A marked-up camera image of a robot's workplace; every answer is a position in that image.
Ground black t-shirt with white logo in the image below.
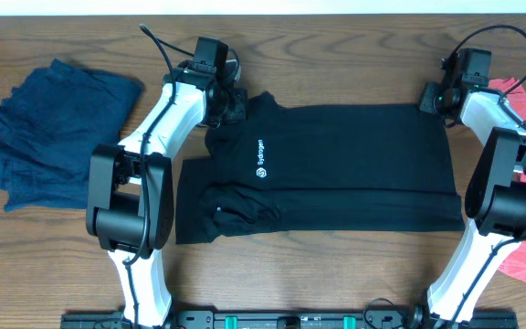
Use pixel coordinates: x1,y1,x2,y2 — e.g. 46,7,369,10
175,93,464,244

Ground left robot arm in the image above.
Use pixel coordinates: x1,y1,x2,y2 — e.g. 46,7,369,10
86,60,247,328

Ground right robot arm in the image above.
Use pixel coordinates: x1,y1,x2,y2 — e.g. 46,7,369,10
405,82,526,328

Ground folded navy blue garment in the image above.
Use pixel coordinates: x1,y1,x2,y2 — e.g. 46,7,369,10
0,59,143,212

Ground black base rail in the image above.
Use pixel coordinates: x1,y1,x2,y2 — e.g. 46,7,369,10
59,310,520,329

